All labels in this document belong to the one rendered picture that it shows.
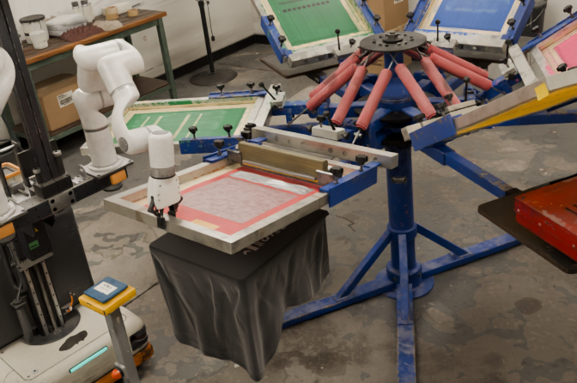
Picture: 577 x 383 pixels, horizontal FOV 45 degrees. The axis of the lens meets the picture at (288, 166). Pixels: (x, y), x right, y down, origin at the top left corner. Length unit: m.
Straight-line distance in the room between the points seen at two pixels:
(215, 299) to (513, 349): 1.53
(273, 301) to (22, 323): 1.31
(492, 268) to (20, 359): 2.36
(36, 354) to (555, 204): 2.23
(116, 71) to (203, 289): 0.78
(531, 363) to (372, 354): 0.70
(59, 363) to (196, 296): 0.95
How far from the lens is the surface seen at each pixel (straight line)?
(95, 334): 3.28
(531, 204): 2.21
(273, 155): 2.58
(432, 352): 3.31
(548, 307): 3.61
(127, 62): 2.24
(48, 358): 3.25
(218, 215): 2.28
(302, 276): 2.48
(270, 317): 2.40
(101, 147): 2.63
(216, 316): 2.42
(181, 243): 2.45
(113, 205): 2.37
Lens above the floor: 2.20
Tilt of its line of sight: 26 degrees down
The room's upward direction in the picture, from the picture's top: 7 degrees counter-clockwise
